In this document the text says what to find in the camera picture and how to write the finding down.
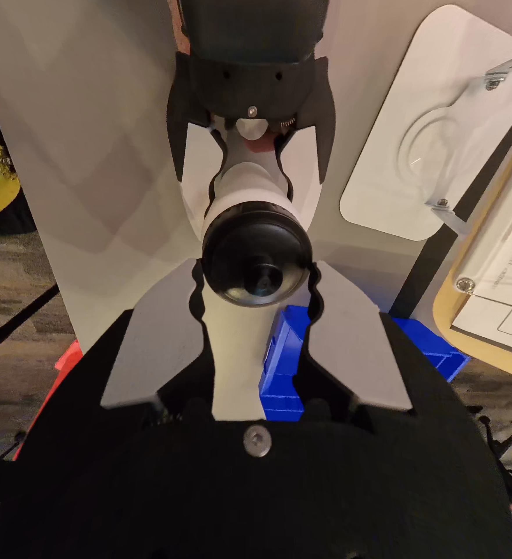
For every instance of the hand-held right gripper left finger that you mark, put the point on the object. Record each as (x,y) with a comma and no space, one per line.
(155,345)

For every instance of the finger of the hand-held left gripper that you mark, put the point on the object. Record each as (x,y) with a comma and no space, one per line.
(199,170)
(304,170)

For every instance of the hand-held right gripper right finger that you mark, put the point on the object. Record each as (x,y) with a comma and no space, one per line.
(356,349)

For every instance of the blue plastic bin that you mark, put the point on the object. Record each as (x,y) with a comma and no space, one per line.
(278,367)

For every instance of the black bottle lid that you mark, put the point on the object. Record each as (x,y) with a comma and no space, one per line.
(256,253)

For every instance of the orange traffic cone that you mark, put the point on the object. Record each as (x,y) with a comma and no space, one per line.
(65,358)

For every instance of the wooden display board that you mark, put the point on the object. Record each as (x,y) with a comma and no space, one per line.
(444,314)

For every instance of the clear round stand foot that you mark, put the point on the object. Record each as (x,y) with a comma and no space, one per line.
(439,148)

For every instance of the printed paper sheet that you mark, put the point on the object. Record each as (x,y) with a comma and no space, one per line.
(501,288)

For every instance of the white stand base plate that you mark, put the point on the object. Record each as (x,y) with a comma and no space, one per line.
(378,192)

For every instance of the white stand post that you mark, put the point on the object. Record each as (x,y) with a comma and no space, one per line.
(450,217)

